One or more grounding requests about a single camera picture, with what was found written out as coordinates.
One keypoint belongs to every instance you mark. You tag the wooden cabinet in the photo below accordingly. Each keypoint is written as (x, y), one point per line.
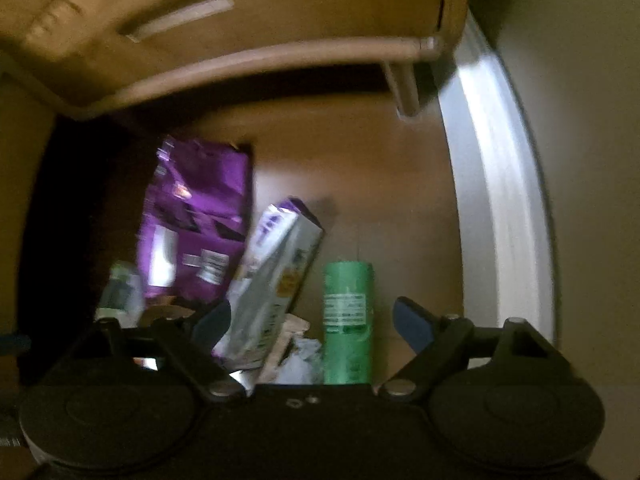
(260, 15)

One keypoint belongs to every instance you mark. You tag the brown paper wrapper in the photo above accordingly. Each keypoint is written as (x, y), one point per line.
(290, 335)

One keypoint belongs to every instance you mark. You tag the silver and purple carton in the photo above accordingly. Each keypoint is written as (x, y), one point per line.
(272, 280)

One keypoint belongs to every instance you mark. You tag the small clear bottle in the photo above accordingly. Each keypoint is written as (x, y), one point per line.
(119, 295)

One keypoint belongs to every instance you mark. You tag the purple snack bag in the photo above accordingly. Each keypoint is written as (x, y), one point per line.
(200, 210)

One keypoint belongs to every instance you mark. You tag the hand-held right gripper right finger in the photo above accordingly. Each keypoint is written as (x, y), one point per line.
(412, 327)

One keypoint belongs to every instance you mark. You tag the white door frame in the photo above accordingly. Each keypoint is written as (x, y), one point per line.
(495, 175)

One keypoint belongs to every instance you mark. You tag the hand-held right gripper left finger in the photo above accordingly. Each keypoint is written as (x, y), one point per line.
(212, 322)

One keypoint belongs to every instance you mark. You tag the crumpled white plastic wrapper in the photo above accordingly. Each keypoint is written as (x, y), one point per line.
(300, 365)

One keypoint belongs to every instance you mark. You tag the green can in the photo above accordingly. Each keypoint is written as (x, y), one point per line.
(348, 325)

